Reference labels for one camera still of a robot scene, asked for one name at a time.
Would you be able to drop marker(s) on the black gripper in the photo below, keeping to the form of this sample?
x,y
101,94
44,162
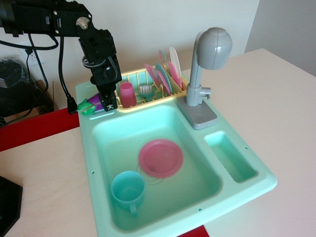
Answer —
x,y
100,57

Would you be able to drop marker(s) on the purple toy eggplant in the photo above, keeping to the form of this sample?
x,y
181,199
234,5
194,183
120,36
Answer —
x,y
91,105

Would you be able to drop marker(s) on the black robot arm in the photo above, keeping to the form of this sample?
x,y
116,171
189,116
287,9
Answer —
x,y
61,18

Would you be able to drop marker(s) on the pink plate in rack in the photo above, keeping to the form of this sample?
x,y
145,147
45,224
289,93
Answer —
x,y
155,76
174,75

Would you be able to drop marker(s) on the teal plate in rack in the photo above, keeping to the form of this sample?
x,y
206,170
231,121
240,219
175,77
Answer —
x,y
166,80

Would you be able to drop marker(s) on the light pink small plate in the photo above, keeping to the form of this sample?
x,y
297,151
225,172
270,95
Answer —
x,y
162,57

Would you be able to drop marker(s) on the pink rear plate in rack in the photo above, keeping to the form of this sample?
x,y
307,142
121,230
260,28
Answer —
x,y
174,75

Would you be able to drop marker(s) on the white plate in rack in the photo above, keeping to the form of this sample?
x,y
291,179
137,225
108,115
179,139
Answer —
x,y
175,61

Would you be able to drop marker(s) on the pink toy plate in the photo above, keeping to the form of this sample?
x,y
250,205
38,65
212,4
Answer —
x,y
161,158

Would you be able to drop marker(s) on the pink toy cup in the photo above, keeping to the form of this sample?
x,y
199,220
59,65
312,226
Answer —
x,y
127,95

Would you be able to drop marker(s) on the yellow dish rack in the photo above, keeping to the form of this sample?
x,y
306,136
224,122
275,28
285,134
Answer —
x,y
141,77

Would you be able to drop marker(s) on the mint green toy sink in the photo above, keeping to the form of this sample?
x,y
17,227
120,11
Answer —
x,y
219,172

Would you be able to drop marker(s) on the blue toy cup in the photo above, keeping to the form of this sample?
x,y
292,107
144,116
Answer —
x,y
128,190

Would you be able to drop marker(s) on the black bag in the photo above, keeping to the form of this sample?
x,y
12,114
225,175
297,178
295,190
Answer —
x,y
18,91

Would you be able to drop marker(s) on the black base corner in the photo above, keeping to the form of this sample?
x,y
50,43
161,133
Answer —
x,y
10,204

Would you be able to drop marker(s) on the white wall outlet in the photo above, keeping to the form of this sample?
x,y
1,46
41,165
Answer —
x,y
32,59

